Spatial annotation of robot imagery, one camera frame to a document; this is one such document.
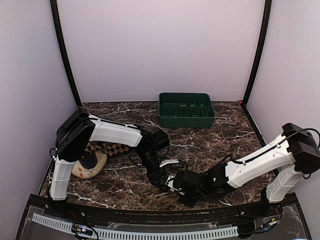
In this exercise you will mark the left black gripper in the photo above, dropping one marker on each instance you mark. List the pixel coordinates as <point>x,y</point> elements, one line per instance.
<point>154,176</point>

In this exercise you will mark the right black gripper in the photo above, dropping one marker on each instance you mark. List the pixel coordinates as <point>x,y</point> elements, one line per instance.
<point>189,202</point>

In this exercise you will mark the brown argyle sock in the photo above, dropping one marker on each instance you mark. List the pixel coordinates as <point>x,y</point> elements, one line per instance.
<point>106,148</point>

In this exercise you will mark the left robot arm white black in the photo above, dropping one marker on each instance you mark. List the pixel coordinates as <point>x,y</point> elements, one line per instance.
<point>80,128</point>

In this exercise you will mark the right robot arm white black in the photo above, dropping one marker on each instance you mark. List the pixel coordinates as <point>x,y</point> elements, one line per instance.
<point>295,153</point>

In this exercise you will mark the green divided plastic tray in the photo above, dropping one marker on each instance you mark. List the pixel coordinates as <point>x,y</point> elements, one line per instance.
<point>185,110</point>

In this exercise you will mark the dark blue ceramic cup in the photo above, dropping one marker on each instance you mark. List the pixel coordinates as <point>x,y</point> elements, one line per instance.
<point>89,162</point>

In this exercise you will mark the cream plate with leaf pattern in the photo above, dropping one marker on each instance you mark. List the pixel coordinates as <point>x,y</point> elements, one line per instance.
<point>82,173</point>

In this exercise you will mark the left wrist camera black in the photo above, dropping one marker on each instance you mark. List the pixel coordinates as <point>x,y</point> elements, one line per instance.
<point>159,140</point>

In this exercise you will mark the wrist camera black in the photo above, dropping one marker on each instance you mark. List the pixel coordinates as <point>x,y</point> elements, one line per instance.
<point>159,140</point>
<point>187,181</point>

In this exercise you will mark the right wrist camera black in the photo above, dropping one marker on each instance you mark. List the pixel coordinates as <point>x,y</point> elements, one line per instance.
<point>187,181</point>

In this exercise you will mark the white slotted cable duct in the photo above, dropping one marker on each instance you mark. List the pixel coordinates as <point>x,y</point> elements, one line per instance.
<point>135,232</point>

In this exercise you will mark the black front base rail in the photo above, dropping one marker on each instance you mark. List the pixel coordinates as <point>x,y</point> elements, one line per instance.
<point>97,216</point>

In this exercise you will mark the left black frame post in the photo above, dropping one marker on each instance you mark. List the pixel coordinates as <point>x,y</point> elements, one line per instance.
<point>63,51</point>

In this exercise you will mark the black frame post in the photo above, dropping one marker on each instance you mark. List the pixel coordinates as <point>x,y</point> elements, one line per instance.
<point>259,51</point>
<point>63,51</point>

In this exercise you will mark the right black frame post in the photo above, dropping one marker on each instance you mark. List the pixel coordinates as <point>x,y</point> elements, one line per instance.
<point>259,51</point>

